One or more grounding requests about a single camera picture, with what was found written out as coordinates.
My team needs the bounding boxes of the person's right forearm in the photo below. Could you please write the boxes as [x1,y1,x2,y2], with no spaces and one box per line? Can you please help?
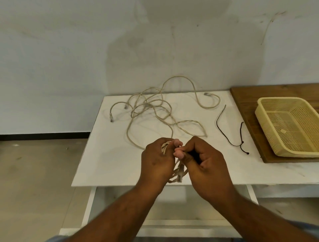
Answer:
[206,191,318,242]

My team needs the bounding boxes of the beige network cable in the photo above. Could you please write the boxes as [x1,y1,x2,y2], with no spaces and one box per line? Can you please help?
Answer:
[110,75,221,125]
[126,119,208,184]

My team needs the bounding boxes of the thin black cord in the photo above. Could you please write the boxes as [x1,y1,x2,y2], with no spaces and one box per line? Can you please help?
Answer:
[216,104,250,155]

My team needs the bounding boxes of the brown wooden board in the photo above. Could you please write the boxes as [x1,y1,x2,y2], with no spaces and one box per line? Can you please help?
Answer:
[229,83,319,164]

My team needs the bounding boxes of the cream plastic mesh basket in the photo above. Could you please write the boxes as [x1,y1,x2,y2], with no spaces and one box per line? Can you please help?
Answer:
[254,97,319,158]

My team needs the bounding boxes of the white table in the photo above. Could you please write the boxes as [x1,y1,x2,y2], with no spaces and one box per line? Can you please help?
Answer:
[59,90,319,238]

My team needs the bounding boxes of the black baseboard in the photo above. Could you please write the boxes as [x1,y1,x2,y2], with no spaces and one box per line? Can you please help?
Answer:
[0,132,91,141]

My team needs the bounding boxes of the person's left forearm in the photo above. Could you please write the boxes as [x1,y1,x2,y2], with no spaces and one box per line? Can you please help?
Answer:
[62,184,165,242]

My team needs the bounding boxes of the person's left hand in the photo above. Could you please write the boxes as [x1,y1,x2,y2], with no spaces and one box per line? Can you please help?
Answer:
[136,137,183,198]

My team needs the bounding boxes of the person's right hand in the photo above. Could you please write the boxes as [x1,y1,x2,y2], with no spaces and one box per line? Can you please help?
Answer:
[173,136,235,203]

